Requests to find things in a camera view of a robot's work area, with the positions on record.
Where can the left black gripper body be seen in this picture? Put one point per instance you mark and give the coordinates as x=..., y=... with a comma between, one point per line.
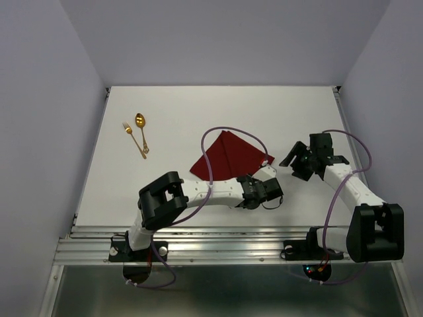
x=254, y=179

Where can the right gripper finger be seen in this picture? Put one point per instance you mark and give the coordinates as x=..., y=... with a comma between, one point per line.
x=298, y=151
x=302, y=170

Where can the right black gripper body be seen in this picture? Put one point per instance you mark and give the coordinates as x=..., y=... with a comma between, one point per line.
x=308, y=156

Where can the dark red cloth napkin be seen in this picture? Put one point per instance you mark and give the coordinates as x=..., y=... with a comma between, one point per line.
x=232, y=157

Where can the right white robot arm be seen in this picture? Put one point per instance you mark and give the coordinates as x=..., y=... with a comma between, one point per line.
x=376, y=230

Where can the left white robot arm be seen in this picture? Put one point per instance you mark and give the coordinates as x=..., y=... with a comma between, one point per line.
x=161, y=202

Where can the gold spoon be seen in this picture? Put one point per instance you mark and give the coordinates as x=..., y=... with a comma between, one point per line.
x=140, y=122

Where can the gold fork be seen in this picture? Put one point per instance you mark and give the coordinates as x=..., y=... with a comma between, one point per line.
x=129, y=131

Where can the right aluminium table edge rail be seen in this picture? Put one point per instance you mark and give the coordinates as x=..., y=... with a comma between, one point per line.
x=354, y=144

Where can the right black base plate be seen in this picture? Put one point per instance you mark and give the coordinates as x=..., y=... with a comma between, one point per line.
x=308, y=250

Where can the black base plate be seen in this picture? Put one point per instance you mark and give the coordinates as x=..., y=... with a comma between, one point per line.
x=308, y=250
x=120, y=252

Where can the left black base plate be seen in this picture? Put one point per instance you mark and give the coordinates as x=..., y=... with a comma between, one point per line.
x=120, y=252

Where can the aluminium mounting rail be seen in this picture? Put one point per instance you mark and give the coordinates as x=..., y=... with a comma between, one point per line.
x=186, y=245

